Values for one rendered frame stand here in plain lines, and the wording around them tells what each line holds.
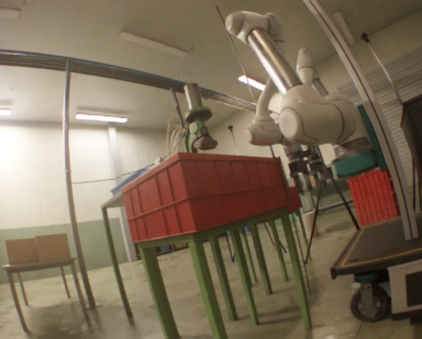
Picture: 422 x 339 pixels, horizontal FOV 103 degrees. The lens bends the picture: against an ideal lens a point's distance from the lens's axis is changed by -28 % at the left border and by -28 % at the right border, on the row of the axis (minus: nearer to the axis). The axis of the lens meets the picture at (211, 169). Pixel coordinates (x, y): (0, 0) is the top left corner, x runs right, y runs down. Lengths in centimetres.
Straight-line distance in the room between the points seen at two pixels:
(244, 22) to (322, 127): 61
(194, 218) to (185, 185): 9
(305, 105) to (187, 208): 49
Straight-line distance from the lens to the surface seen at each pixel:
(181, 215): 65
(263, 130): 105
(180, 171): 64
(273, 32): 125
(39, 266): 222
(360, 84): 112
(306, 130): 76
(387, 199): 331
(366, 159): 90
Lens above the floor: 64
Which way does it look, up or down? 12 degrees up
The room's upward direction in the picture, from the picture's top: 14 degrees counter-clockwise
